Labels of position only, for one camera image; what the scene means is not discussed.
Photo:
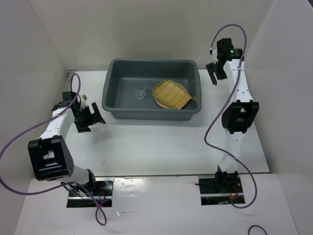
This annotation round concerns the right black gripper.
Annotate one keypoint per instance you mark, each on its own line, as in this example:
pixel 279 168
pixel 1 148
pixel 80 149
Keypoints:
pixel 210 68

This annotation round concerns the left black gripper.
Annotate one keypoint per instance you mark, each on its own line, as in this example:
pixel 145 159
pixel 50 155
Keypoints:
pixel 95 116

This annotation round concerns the woven bamboo tray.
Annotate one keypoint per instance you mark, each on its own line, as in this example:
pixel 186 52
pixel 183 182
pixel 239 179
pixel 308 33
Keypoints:
pixel 171 93

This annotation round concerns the clear plastic cup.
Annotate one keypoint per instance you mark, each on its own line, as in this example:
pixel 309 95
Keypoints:
pixel 139 89

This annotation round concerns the tan plate with bear logo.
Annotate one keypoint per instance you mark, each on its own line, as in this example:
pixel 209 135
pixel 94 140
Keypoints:
pixel 166 106

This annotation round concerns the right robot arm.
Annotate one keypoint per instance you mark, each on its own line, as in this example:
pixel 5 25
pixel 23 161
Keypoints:
pixel 240 111

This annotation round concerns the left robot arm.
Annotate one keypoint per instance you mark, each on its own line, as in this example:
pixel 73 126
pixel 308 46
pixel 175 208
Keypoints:
pixel 50 157

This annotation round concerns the grey plastic bin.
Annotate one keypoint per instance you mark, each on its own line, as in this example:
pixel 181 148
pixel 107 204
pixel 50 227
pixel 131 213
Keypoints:
pixel 118 97

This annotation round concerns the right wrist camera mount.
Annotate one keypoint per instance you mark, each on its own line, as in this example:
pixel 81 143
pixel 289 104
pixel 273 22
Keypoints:
pixel 214 54

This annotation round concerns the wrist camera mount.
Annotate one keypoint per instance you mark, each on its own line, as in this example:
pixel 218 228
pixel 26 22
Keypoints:
pixel 214 54
pixel 82 101

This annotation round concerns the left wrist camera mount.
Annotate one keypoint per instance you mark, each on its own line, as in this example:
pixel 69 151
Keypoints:
pixel 82 101

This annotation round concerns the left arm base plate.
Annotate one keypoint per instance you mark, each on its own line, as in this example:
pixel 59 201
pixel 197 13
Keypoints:
pixel 103 191

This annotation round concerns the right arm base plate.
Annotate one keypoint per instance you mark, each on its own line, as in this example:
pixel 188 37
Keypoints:
pixel 214 193

